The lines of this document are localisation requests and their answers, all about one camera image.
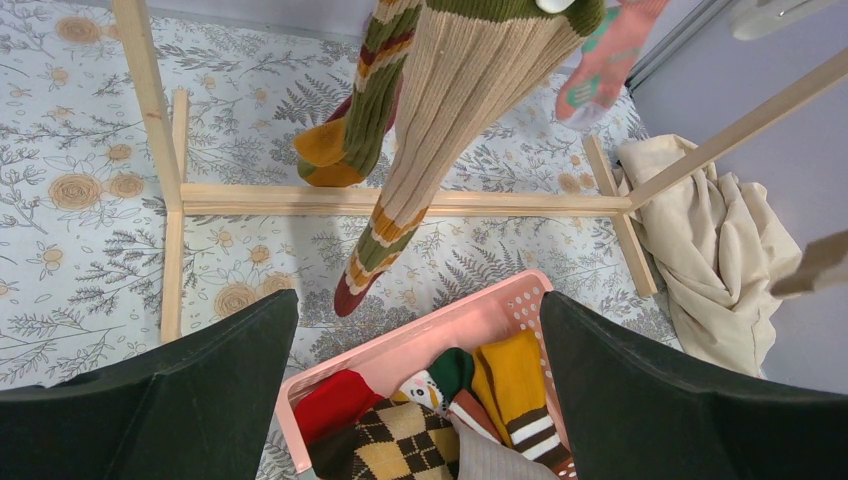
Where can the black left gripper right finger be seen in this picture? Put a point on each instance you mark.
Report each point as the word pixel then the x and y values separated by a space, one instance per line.
pixel 634 408

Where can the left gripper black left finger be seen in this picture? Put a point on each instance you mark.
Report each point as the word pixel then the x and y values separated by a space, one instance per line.
pixel 199 407

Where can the mustard yellow striped sock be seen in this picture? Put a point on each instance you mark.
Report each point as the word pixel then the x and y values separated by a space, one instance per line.
pixel 509 384

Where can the red patterned sock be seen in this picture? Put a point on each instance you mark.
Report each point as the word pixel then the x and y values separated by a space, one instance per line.
pixel 339 401

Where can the grey sock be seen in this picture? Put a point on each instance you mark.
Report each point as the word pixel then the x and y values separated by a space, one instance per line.
pixel 482 458

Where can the dark green sock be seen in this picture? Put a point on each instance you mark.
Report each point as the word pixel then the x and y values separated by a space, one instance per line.
pixel 436 386

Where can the pink plastic basket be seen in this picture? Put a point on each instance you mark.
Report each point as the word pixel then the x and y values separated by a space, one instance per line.
pixel 488 316

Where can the brown argyle sock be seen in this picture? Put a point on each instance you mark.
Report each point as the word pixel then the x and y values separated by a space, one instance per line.
pixel 392 440

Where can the olive green striped sock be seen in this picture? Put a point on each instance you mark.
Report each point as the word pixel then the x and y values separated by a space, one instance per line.
pixel 344 150

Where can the beige crumpled cloth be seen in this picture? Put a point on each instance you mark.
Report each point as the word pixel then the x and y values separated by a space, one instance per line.
pixel 719 247

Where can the floral patterned mat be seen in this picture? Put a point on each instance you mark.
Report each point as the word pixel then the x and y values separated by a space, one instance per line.
pixel 83 217

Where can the cream sock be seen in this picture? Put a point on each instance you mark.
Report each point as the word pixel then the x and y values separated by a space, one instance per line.
pixel 823 265

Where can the pink sock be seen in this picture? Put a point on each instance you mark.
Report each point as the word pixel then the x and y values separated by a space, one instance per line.
pixel 607 57

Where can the wooden drying rack frame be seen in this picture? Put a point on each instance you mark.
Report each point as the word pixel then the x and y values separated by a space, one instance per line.
pixel 166 124

